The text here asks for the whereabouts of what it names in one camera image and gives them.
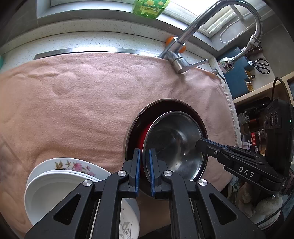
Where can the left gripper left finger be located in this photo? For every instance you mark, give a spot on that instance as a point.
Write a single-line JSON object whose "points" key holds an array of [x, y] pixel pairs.
{"points": [[92, 209]]}

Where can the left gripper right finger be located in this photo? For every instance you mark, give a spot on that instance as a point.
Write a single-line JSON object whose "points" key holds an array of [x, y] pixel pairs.
{"points": [[198, 209]]}

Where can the large peony flower plate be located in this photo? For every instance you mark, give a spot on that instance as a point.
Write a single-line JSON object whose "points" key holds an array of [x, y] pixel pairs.
{"points": [[62, 178]]}

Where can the white plate grey leaf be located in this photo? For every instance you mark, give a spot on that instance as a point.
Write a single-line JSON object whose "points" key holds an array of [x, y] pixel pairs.
{"points": [[39, 201]]}

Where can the red steel bowl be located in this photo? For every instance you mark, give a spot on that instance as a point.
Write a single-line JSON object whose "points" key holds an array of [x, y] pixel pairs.
{"points": [[173, 136]]}

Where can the large stainless steel bowl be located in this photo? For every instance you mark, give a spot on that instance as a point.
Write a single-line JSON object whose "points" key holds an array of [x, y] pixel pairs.
{"points": [[146, 115]]}

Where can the chrome kitchen faucet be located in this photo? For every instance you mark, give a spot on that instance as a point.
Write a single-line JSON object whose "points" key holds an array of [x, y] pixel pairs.
{"points": [[180, 65]]}

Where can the gloved right hand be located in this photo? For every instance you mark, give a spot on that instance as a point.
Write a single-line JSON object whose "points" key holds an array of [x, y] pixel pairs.
{"points": [[258, 206]]}

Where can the wooden shelf unit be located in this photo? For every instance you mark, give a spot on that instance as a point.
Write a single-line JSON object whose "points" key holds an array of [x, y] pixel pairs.
{"points": [[251, 109]]}

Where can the blue knife block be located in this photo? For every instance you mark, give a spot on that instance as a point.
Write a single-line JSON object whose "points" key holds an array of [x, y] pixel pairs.
{"points": [[237, 77]]}

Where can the black scissors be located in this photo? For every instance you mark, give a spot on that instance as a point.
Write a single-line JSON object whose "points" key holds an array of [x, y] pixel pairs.
{"points": [[261, 65]]}

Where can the pink towel mat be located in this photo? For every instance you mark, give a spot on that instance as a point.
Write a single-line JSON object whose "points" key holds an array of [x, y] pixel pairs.
{"points": [[81, 106]]}

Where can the orange fruit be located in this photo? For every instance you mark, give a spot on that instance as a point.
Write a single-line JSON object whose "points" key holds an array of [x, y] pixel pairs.
{"points": [[181, 49]]}

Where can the green dish soap bottle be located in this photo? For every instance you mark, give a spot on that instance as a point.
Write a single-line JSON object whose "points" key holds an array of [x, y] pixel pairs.
{"points": [[149, 8]]}

